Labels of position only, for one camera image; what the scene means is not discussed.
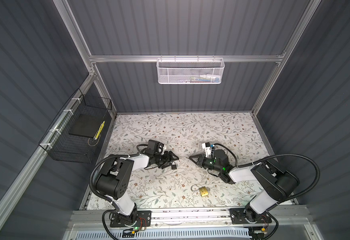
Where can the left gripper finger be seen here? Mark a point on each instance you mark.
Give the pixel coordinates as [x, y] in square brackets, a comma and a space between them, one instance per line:
[170, 156]
[166, 165]

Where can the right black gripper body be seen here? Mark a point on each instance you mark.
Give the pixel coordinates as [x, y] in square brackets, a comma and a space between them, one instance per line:
[209, 163]

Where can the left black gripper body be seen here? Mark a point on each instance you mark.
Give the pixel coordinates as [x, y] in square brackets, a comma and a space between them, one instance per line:
[160, 159]

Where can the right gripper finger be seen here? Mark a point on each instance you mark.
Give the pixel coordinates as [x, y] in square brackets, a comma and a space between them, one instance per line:
[198, 161]
[199, 157]

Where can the small black padlock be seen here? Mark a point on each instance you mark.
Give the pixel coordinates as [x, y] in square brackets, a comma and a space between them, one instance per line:
[174, 166]

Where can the brass padlock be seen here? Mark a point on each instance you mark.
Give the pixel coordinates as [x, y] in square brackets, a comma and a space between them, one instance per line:
[203, 191]

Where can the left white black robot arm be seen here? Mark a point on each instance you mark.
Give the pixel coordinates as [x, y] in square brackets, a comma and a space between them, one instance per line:
[110, 178]

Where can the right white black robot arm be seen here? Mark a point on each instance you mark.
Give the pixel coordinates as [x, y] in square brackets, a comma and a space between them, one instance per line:
[276, 181]

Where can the yellow marker pen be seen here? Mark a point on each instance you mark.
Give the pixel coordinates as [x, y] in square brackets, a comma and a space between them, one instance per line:
[98, 133]

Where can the items in white basket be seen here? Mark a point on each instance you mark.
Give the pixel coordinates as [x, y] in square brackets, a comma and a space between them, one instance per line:
[212, 79]

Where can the black flat box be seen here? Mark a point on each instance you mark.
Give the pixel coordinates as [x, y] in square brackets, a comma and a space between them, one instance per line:
[85, 126]

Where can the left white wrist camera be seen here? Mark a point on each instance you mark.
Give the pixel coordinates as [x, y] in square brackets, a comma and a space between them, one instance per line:
[155, 148]

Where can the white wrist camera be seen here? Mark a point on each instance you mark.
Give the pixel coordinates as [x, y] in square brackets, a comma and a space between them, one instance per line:
[155, 148]
[209, 149]

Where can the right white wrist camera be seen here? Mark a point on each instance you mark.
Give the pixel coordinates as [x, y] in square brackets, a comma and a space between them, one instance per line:
[209, 149]

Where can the white perforated cable duct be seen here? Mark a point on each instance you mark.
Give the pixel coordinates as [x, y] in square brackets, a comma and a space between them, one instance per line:
[186, 233]

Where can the white wire mesh basket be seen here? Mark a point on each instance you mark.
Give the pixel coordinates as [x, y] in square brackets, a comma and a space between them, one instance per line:
[170, 70]

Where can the black wire basket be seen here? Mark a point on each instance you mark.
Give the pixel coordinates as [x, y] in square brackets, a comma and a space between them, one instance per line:
[61, 146]

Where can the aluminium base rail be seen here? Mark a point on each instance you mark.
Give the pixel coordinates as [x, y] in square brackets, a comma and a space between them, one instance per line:
[285, 214]

